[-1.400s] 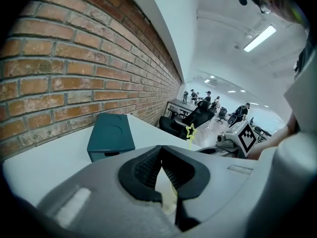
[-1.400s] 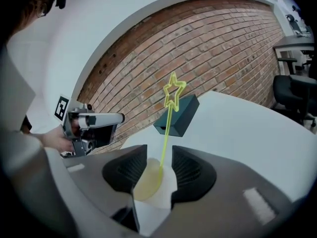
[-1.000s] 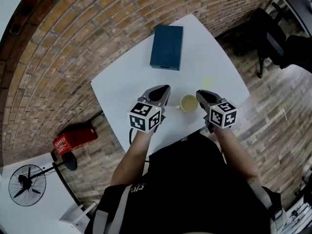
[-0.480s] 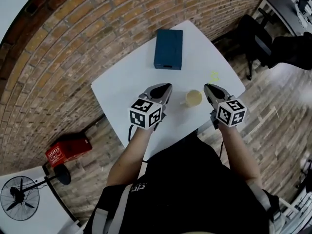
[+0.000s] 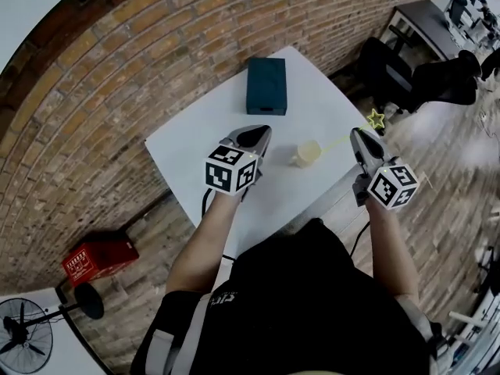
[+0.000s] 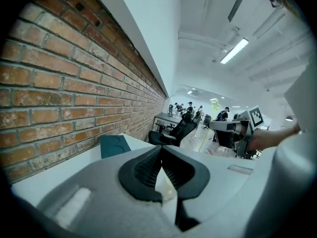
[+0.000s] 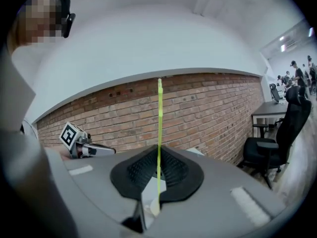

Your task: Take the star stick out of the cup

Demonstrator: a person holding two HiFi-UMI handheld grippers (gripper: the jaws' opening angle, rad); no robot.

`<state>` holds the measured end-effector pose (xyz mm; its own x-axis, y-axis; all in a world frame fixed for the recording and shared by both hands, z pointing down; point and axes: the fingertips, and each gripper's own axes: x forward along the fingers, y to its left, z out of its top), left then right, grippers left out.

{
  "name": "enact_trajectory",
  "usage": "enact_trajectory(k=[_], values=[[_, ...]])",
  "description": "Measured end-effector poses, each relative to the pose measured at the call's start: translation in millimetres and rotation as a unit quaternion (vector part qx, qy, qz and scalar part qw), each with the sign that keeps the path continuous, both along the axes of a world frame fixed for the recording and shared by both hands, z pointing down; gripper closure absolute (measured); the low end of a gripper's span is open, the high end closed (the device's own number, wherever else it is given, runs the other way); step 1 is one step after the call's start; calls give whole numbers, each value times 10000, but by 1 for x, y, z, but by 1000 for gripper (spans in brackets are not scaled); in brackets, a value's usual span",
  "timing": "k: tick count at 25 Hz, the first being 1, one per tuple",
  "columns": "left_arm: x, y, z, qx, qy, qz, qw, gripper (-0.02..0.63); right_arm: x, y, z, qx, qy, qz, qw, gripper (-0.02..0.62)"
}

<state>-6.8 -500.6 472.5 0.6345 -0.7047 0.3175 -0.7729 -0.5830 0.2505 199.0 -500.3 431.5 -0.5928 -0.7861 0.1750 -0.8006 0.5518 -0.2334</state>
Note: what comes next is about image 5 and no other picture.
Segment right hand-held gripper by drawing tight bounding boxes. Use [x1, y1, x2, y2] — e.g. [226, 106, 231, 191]
[349, 127, 420, 211]

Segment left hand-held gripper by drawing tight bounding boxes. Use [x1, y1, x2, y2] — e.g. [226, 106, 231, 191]
[205, 124, 273, 202]

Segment yellow-green star wand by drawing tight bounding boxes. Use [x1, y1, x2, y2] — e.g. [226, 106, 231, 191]
[320, 108, 388, 154]

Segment person's left forearm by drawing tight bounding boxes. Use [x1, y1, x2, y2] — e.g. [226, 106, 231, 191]
[166, 191, 243, 295]

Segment person's right forearm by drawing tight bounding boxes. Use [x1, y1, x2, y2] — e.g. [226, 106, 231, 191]
[365, 199, 421, 298]

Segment dark blue drawer box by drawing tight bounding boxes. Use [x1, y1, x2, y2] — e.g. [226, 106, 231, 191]
[245, 57, 289, 116]

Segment white folding table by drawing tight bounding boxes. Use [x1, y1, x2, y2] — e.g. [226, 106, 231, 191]
[144, 45, 382, 288]

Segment black office chair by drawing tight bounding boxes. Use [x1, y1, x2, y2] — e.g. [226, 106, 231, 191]
[355, 36, 480, 116]

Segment dark desk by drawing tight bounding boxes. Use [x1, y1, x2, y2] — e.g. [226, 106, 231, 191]
[388, 0, 466, 62]

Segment person's black shirt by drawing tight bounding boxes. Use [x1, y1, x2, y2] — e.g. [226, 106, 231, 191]
[130, 217, 445, 375]

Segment red metal box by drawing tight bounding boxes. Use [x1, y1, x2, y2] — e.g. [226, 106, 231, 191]
[61, 238, 141, 288]

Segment black standing fan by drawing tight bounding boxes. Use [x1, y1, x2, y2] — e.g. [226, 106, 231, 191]
[0, 282, 105, 374]

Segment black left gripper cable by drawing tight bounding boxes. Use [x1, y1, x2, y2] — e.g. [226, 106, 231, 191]
[201, 187, 214, 216]

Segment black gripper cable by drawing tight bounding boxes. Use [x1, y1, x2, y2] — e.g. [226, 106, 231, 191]
[348, 220, 371, 259]
[201, 187, 214, 216]

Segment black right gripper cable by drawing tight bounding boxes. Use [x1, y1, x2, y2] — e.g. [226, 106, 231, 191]
[348, 220, 371, 259]

